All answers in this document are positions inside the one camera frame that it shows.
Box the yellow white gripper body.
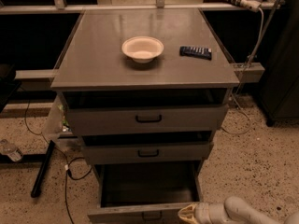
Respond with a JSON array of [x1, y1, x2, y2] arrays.
[[178, 203, 226, 224]]

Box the grey bottom drawer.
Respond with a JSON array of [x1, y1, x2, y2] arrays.
[[88, 161, 203, 224]]

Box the grey drawer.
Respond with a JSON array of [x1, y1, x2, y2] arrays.
[[88, 161, 203, 224], [82, 132, 213, 164], [64, 90, 227, 136]]

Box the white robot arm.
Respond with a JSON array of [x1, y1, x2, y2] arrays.
[[178, 196, 299, 224]]

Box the grey middle drawer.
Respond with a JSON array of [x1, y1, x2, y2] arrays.
[[82, 132, 213, 164]]

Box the grey top drawer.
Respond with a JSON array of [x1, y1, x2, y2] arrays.
[[64, 90, 227, 136]]

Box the grey drawer cabinet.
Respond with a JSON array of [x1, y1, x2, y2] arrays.
[[50, 8, 240, 173]]

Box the dark blue snack packet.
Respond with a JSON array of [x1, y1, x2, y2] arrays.
[[179, 46, 212, 61]]

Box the black metal table leg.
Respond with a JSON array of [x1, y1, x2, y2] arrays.
[[31, 141, 55, 198]]

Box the clear plastic bag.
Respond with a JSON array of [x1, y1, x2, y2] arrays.
[[42, 97, 81, 151]]

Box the white paper bowl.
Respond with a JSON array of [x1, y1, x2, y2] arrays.
[[121, 36, 164, 63]]

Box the clear plastic bottle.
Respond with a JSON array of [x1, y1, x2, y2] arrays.
[[0, 139, 23, 162]]

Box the thin cable on floor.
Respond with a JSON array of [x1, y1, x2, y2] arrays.
[[220, 7, 265, 136]]

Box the black floor cable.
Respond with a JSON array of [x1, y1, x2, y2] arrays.
[[23, 100, 93, 224]]

